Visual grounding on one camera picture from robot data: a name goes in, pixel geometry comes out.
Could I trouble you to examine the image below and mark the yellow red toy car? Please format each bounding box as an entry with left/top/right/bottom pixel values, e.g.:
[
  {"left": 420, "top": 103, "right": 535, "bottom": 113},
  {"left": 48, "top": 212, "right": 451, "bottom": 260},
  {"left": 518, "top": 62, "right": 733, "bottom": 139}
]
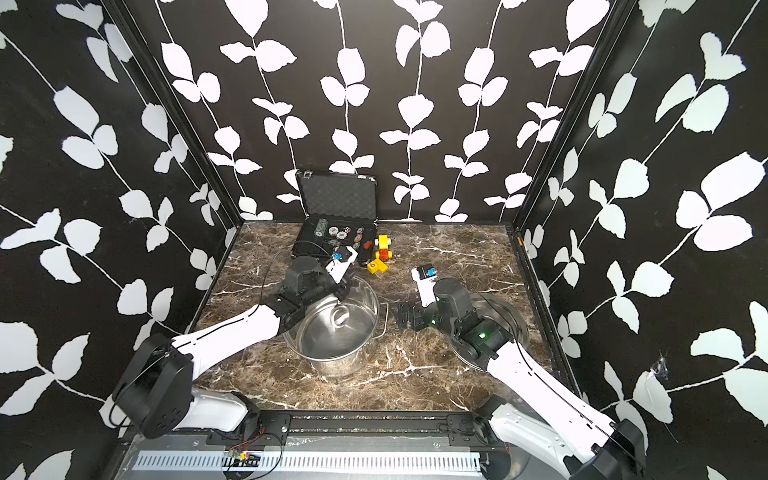
[{"left": 375, "top": 235, "right": 393, "bottom": 262}]

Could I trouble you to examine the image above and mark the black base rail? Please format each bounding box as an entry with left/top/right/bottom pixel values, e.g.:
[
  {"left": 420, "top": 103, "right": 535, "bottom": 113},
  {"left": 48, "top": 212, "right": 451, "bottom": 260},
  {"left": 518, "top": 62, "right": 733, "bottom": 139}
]
[{"left": 241, "top": 410, "right": 497, "bottom": 448}]

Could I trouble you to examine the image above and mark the white perforated strip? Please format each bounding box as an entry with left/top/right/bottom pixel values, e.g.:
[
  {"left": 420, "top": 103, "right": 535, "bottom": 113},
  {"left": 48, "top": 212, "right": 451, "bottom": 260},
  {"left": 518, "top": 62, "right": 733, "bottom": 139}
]
[{"left": 130, "top": 450, "right": 482, "bottom": 476}]

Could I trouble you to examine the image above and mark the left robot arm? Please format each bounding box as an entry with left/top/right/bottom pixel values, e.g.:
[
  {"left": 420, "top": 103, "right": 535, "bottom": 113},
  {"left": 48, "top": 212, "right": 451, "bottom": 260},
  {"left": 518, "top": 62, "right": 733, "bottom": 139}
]
[{"left": 112, "top": 250, "right": 357, "bottom": 439}]

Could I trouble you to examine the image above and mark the long metal spoon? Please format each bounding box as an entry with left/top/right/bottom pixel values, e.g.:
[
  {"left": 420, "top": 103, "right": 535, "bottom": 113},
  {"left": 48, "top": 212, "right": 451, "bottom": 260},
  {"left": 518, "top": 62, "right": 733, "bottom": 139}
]
[{"left": 329, "top": 302, "right": 350, "bottom": 328}]

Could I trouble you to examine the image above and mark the stainless steel pot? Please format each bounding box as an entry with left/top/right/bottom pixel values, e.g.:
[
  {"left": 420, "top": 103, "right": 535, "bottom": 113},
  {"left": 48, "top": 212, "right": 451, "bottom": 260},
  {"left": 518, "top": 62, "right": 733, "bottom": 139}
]
[{"left": 283, "top": 277, "right": 389, "bottom": 379}]

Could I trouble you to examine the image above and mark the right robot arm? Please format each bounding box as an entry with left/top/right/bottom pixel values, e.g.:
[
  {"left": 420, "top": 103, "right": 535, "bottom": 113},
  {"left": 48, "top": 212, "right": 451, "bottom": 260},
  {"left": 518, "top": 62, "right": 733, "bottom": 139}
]
[{"left": 398, "top": 265, "right": 650, "bottom": 479}]

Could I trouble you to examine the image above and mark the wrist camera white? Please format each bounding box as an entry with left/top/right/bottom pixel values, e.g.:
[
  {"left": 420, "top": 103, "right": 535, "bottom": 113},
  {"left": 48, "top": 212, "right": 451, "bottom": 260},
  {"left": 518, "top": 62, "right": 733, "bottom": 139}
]
[
  {"left": 411, "top": 263, "right": 438, "bottom": 308},
  {"left": 325, "top": 246, "right": 358, "bottom": 284}
]

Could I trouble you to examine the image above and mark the yellow number six block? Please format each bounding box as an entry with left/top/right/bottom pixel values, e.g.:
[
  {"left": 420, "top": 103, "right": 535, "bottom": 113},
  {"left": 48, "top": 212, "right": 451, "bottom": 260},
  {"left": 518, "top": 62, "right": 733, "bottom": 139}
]
[{"left": 366, "top": 259, "right": 389, "bottom": 274}]

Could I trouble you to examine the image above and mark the steel pot lid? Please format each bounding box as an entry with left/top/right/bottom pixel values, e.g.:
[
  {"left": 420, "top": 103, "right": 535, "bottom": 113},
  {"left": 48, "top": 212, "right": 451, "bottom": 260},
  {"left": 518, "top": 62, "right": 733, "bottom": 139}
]
[{"left": 449, "top": 293, "right": 530, "bottom": 371}]

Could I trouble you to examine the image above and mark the black poker chip case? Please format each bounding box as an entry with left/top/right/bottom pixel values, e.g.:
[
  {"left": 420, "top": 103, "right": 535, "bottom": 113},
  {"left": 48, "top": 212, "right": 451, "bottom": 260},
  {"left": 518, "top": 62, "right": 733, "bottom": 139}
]
[{"left": 291, "top": 170, "right": 377, "bottom": 265}]

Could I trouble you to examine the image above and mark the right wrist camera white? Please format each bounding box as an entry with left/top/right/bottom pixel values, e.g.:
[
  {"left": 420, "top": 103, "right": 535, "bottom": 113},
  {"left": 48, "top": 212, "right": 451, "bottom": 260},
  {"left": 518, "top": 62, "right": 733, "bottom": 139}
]
[{"left": 411, "top": 263, "right": 438, "bottom": 308}]

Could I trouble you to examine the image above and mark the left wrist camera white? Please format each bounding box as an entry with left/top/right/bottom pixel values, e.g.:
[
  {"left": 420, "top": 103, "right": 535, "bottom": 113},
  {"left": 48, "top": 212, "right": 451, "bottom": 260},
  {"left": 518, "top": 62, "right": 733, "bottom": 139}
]
[{"left": 325, "top": 246, "right": 358, "bottom": 284}]

